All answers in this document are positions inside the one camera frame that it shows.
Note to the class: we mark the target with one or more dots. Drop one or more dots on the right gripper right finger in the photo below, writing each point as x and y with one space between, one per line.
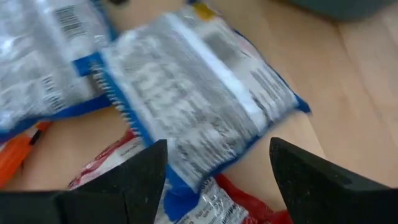
311 193

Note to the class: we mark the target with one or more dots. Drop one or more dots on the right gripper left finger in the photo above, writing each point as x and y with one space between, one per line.
124 199

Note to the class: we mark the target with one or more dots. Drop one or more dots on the red Maruchan noodle packet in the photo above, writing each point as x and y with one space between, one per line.
217 208

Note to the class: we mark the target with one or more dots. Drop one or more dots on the blue Maruchan noodle packet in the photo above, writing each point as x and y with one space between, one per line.
37 62
192 102

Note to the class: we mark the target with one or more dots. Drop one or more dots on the orange Maruchan noodle packet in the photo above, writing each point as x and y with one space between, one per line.
12 155

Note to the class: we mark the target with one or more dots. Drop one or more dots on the teal plastic bin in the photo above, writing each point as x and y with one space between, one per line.
342 7

